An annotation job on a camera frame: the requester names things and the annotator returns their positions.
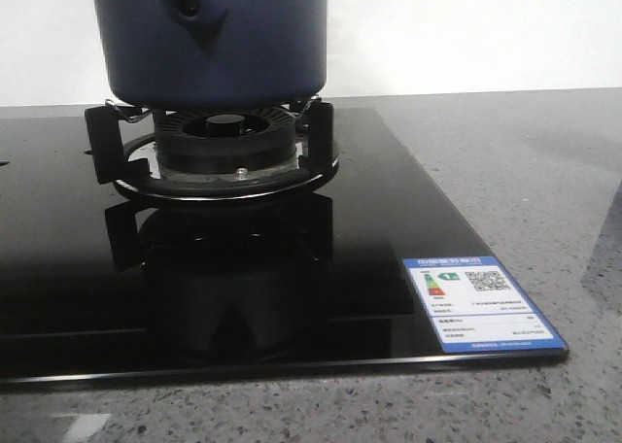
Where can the black glass gas stove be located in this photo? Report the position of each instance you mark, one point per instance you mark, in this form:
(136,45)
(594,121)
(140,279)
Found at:
(98,289)

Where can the blue energy label sticker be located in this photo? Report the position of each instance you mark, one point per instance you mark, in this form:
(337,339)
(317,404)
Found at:
(475,306)

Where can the black pot support grate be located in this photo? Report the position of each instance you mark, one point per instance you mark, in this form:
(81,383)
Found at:
(103,142)

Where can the round gas burner head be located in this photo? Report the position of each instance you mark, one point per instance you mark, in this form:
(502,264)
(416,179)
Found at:
(226,144)

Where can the dark blue cooking pot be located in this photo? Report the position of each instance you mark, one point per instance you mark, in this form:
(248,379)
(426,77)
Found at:
(211,54)

